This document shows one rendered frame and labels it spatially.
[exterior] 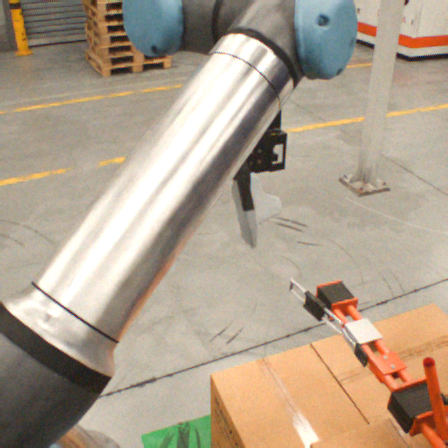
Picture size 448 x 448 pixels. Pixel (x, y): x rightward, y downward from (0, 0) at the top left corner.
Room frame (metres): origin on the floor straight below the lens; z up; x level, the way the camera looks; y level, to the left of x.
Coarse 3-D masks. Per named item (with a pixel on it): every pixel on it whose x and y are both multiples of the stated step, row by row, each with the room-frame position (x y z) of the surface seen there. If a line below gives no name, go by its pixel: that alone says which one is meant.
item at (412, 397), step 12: (408, 384) 0.65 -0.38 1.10; (420, 384) 0.66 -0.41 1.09; (396, 396) 0.62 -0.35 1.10; (408, 396) 0.63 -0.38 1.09; (420, 396) 0.63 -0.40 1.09; (444, 396) 0.62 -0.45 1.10; (396, 408) 0.62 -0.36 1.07; (408, 408) 0.60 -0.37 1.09; (420, 408) 0.60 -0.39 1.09; (444, 408) 0.59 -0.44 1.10; (396, 420) 0.60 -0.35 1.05; (408, 420) 0.57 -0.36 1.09; (420, 420) 0.57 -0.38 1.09; (432, 420) 0.58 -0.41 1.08; (408, 432) 0.57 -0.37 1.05; (420, 432) 0.57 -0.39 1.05
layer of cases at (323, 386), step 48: (336, 336) 1.34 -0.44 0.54; (384, 336) 1.34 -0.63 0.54; (432, 336) 1.33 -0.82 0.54; (240, 384) 1.12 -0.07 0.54; (288, 384) 1.12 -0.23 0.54; (336, 384) 1.11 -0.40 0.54; (384, 384) 1.11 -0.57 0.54; (240, 432) 0.93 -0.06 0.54; (288, 432) 0.93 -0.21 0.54; (336, 432) 0.92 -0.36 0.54
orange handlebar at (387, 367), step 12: (336, 312) 0.89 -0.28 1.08; (348, 312) 0.90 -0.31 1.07; (384, 348) 0.77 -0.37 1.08; (372, 360) 0.73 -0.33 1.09; (384, 360) 0.73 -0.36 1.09; (396, 360) 0.73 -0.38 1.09; (372, 372) 0.72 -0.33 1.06; (384, 372) 0.70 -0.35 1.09; (396, 372) 0.71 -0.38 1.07; (396, 384) 0.67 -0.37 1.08; (432, 432) 0.55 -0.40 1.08; (432, 444) 0.53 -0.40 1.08; (444, 444) 0.52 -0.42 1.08
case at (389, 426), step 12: (384, 420) 0.68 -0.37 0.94; (348, 432) 0.65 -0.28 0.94; (360, 432) 0.65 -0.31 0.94; (372, 432) 0.65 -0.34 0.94; (384, 432) 0.65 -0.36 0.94; (396, 432) 0.65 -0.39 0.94; (312, 444) 0.62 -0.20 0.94; (324, 444) 0.62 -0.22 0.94; (336, 444) 0.62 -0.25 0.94; (348, 444) 0.62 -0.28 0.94; (360, 444) 0.62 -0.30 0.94; (372, 444) 0.62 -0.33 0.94; (384, 444) 0.62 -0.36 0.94; (396, 444) 0.62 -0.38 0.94; (408, 444) 0.61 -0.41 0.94; (420, 444) 0.61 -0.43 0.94
